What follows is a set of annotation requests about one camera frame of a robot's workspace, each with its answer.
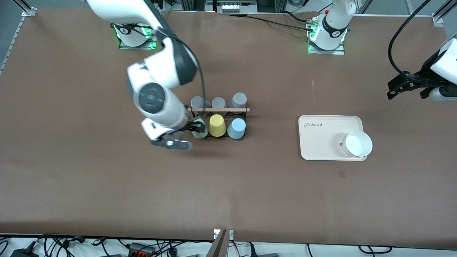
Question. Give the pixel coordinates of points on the yellow plastic cup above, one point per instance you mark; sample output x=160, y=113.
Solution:
x=217, y=125

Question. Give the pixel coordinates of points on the white bowl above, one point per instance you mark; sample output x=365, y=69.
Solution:
x=357, y=143

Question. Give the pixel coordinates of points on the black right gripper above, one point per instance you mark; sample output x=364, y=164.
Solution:
x=189, y=126

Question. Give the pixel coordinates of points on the brown camera stand post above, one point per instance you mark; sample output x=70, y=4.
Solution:
x=218, y=248

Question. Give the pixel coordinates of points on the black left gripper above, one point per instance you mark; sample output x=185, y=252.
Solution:
x=426, y=71

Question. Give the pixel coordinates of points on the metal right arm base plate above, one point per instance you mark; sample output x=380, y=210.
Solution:
x=123, y=45

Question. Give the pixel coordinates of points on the pale green plastic cup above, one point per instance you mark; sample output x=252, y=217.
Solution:
x=200, y=135

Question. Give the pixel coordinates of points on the black red connector box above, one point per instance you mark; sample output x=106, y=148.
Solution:
x=141, y=250

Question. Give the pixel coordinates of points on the light blue plastic cup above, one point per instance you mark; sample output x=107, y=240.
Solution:
x=236, y=129

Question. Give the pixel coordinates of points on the grey plastic cup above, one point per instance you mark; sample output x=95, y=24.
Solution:
x=219, y=102
x=238, y=100
x=196, y=102

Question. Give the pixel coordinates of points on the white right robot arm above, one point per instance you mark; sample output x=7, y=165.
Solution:
x=157, y=103

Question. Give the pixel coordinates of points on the white label bracket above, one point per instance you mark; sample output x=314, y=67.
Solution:
x=231, y=234

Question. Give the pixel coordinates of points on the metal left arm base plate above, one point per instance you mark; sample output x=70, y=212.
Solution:
x=314, y=51

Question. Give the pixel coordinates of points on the black power adapter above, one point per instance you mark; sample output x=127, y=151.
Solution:
x=25, y=253

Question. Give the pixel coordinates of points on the cream plastic tray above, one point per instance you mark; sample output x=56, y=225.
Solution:
x=321, y=139

